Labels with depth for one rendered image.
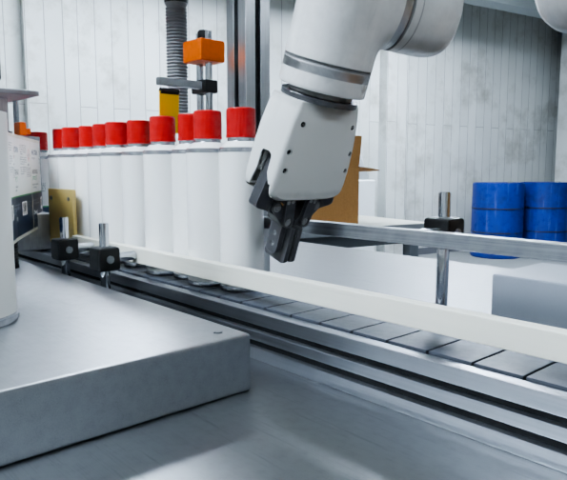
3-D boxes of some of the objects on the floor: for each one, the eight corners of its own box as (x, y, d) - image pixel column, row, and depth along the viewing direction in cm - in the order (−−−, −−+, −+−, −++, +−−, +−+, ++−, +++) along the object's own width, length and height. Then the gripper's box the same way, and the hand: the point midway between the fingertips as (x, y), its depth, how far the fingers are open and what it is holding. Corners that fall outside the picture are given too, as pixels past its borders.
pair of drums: (458, 254, 722) (460, 181, 712) (529, 248, 780) (532, 180, 770) (507, 262, 659) (511, 182, 649) (579, 254, 717) (584, 181, 707)
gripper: (289, 88, 50) (244, 282, 57) (400, 101, 60) (350, 265, 67) (236, 67, 55) (200, 248, 62) (347, 82, 65) (306, 236, 72)
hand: (283, 240), depth 63 cm, fingers closed
